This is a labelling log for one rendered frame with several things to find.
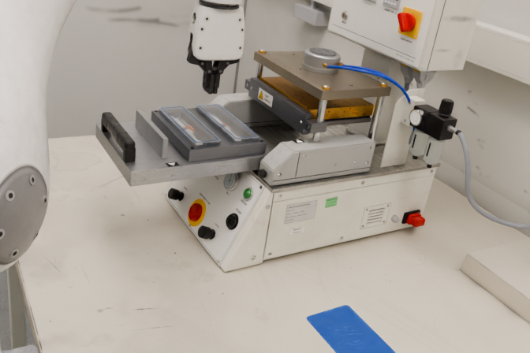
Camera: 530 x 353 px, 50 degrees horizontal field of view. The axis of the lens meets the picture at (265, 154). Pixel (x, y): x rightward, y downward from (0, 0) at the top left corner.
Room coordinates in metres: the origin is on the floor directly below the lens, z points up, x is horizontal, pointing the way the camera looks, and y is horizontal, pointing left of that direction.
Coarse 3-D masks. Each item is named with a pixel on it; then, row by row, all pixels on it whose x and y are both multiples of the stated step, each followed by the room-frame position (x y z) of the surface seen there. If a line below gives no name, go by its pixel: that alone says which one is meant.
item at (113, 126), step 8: (104, 112) 1.03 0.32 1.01; (104, 120) 1.01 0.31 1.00; (112, 120) 0.99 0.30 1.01; (104, 128) 1.02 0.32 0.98; (112, 128) 0.96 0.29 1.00; (120, 128) 0.96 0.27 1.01; (120, 136) 0.93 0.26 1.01; (128, 136) 0.93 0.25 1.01; (120, 144) 0.92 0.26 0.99; (128, 144) 0.90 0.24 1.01; (128, 152) 0.90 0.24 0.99; (128, 160) 0.90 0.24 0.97
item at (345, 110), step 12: (276, 84) 1.22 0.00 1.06; (288, 84) 1.23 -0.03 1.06; (288, 96) 1.15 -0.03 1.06; (300, 96) 1.16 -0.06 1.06; (312, 96) 1.17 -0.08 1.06; (312, 108) 1.09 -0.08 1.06; (336, 108) 1.12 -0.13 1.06; (348, 108) 1.14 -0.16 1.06; (360, 108) 1.16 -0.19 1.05; (372, 108) 1.18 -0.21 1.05; (324, 120) 1.11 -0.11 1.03; (336, 120) 1.13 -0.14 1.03; (348, 120) 1.14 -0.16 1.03; (360, 120) 1.16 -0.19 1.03
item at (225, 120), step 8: (216, 104) 1.18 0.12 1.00; (208, 112) 1.13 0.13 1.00; (216, 112) 1.13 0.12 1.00; (224, 112) 1.14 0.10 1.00; (216, 120) 1.09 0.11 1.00; (224, 120) 1.09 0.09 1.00; (232, 120) 1.10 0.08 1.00; (224, 128) 1.05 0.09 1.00; (232, 128) 1.05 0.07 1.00; (240, 128) 1.06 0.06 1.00; (248, 128) 1.07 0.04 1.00; (240, 136) 1.02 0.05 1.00; (248, 136) 1.03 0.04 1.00; (256, 136) 1.03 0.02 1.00
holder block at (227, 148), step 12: (192, 108) 1.16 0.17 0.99; (156, 120) 1.08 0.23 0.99; (204, 120) 1.10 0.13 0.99; (168, 132) 1.03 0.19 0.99; (216, 132) 1.04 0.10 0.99; (180, 144) 0.98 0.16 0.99; (228, 144) 0.99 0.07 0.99; (240, 144) 1.00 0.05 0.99; (252, 144) 1.02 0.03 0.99; (264, 144) 1.03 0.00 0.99; (192, 156) 0.95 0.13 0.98; (204, 156) 0.96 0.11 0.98; (216, 156) 0.97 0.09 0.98; (228, 156) 0.99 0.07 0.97
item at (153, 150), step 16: (96, 128) 1.05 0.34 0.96; (128, 128) 1.05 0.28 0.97; (144, 128) 1.02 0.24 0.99; (112, 144) 0.97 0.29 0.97; (144, 144) 0.99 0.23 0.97; (160, 144) 0.95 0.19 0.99; (112, 160) 0.96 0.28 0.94; (144, 160) 0.92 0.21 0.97; (160, 160) 0.93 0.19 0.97; (176, 160) 0.94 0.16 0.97; (208, 160) 0.96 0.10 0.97; (224, 160) 0.98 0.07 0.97; (240, 160) 0.99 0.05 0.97; (256, 160) 1.01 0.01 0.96; (128, 176) 0.88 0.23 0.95; (144, 176) 0.89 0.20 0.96; (160, 176) 0.90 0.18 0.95; (176, 176) 0.92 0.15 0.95; (192, 176) 0.94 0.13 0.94
